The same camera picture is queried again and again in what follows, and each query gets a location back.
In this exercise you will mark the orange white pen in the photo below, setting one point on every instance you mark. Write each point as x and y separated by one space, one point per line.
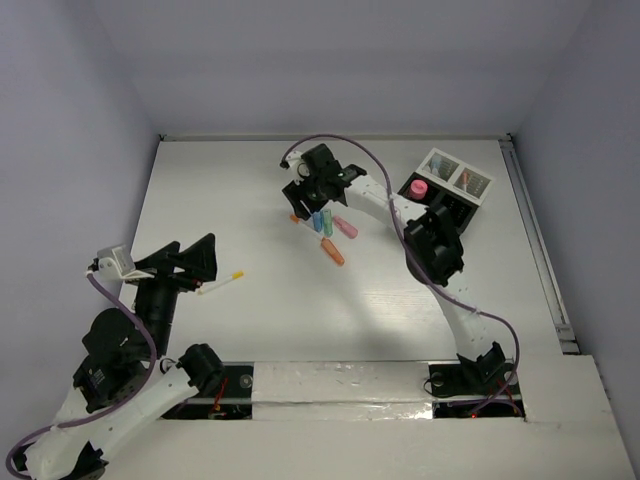
306 228

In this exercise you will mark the pink capped highlighter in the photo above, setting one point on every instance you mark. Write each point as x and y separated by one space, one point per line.
418 189

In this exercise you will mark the green highlighter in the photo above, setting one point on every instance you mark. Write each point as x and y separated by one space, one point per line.
327 220

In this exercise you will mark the pink white pen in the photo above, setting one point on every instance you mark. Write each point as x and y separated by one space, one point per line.
467 181

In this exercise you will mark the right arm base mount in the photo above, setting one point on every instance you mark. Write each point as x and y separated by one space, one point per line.
455 397

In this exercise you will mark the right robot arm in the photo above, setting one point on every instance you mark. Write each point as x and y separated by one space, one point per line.
433 249

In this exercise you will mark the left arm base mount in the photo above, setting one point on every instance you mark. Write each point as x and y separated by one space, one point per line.
232 400

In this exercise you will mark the black and white organizer box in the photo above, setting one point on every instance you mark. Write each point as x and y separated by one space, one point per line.
447 192

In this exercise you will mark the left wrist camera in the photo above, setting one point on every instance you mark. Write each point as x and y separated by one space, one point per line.
116 264

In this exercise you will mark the white foam front board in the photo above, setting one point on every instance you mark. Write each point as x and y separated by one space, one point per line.
566 432

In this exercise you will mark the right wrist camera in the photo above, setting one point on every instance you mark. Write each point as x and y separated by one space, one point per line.
293 164

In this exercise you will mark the light blue highlighter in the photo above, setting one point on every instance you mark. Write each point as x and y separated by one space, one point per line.
317 221

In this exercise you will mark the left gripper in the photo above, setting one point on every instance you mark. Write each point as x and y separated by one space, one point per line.
167 273

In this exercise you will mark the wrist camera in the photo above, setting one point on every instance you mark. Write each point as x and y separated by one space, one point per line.
293 164
116 264

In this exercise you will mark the yellow white pen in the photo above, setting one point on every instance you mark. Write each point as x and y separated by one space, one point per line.
210 287

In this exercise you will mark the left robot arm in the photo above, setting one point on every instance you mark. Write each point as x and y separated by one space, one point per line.
113 394

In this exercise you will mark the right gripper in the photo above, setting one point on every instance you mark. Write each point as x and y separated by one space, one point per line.
295 193

